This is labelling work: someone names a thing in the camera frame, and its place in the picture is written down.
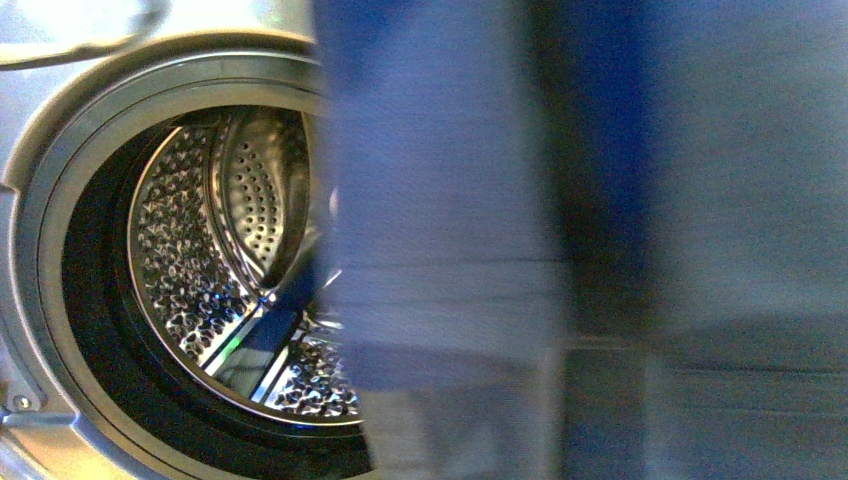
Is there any navy blue knit garment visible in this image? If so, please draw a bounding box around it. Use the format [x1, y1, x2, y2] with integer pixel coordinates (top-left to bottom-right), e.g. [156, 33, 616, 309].
[315, 1, 847, 479]

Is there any grey front-load washing machine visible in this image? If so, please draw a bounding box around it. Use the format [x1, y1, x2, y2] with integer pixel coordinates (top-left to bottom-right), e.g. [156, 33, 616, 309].
[1, 1, 377, 479]

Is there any stainless steel washer drum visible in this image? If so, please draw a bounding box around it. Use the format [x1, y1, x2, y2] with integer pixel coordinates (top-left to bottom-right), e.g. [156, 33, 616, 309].
[125, 106, 360, 428]

